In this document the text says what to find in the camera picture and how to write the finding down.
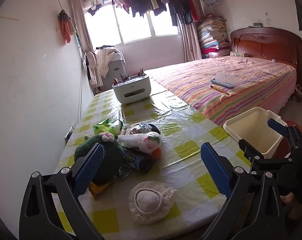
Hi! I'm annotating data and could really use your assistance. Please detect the green plastic snack bag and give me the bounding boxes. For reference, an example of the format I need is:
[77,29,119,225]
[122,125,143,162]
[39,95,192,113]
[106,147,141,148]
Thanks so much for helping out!
[93,119,124,135]

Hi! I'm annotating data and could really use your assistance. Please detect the orange towel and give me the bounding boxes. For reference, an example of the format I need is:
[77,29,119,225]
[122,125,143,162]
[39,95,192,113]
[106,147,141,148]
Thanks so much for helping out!
[58,9,78,44]

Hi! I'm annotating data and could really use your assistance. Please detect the striped bedsheet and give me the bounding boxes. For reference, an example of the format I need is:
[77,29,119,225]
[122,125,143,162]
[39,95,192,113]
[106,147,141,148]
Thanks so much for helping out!
[145,56,298,128]

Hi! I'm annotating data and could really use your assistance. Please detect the white printed plastic bag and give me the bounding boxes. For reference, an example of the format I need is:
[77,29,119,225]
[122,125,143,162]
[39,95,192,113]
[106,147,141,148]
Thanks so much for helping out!
[118,131,163,153]

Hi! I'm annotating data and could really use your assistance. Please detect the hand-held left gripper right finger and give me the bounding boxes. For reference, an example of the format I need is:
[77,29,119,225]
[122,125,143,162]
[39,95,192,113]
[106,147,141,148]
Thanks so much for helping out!
[200,142,285,240]

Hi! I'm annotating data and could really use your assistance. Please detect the beige curtain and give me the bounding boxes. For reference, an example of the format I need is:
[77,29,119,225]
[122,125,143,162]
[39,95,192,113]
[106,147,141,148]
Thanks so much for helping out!
[68,0,95,54]
[182,24,203,62]

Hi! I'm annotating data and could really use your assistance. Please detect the pens in organizer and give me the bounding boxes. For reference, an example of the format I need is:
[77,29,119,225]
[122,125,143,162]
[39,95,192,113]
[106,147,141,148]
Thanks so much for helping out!
[113,67,145,84]

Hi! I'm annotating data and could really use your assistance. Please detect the green plush toy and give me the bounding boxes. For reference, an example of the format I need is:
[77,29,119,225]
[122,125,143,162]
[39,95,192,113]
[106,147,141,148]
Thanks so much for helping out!
[74,131,125,185]

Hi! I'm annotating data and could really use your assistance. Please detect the white lace hat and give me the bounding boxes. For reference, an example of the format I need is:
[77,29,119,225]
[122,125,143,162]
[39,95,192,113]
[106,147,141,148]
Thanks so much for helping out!
[128,180,178,225]

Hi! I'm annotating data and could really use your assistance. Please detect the yellow checked tablecloth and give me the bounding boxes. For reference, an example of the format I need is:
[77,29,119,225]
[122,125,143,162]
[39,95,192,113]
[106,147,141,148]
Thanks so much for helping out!
[50,79,253,240]

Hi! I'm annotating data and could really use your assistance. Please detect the white wall cable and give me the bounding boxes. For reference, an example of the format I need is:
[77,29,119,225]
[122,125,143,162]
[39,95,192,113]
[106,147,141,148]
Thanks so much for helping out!
[75,35,84,120]

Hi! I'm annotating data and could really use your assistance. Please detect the beige hanging garments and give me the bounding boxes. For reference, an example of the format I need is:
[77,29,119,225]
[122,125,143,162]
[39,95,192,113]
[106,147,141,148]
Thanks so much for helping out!
[85,51,104,89]

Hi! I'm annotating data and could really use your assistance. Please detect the window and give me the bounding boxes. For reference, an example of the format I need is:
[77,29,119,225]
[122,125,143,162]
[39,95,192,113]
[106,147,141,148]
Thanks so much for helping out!
[84,4,179,44]

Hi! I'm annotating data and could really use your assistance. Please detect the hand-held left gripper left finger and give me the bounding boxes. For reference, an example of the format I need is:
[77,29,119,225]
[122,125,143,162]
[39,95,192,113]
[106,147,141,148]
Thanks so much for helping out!
[18,143,106,240]

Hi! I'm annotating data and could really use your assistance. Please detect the stack of folded quilts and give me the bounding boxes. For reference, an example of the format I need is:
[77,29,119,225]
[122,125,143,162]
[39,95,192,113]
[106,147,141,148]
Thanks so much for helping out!
[196,15,231,59]

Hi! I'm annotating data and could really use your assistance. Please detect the spotted white cloth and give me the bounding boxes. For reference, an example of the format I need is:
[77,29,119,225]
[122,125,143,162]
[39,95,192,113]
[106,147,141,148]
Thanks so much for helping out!
[95,46,125,78]

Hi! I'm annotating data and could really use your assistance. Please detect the white desk organizer box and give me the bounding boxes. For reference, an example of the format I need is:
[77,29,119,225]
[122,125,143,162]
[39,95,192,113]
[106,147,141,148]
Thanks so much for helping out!
[112,74,152,105]

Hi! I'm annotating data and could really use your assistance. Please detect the wooden headboard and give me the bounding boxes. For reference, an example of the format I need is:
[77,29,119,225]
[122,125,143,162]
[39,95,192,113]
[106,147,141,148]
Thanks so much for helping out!
[230,27,302,85]

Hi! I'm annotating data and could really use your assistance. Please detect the yellow snack wrapper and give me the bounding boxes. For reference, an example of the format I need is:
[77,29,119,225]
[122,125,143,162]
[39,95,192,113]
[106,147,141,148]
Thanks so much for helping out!
[88,180,114,200]

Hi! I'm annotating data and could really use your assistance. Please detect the grey cabinet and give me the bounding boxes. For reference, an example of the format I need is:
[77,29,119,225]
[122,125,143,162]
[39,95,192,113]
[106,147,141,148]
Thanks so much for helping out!
[105,52,126,92]

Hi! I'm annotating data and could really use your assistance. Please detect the brown bottle blue label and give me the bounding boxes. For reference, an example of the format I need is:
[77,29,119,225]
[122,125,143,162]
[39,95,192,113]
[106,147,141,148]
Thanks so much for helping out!
[122,149,154,173]

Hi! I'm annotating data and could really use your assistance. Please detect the cream plastic bin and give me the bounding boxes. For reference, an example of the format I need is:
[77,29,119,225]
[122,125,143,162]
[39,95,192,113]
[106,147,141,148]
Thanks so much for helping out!
[223,107,284,159]

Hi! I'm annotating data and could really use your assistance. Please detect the white plush toy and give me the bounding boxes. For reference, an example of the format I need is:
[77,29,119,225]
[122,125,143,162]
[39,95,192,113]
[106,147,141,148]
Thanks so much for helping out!
[127,122,161,137]

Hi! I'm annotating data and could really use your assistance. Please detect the clear plastic wrapper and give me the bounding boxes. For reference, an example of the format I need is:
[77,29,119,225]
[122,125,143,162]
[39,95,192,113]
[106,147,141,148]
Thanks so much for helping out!
[116,165,132,179]

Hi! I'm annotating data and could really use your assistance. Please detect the row of hanging clothes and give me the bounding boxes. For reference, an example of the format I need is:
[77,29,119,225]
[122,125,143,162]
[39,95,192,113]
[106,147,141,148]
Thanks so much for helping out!
[87,0,220,27]

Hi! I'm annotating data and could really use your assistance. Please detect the yellow pencil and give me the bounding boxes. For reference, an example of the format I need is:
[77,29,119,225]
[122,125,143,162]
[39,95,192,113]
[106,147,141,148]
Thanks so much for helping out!
[210,85,231,95]

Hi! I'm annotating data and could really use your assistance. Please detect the person's right hand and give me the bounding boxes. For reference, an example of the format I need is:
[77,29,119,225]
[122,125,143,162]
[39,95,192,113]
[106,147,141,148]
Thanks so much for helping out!
[281,192,301,220]

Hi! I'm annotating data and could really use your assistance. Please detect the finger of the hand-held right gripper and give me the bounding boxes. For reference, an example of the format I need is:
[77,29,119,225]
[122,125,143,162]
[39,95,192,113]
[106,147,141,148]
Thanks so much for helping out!
[267,119,302,155]
[238,139,295,175]

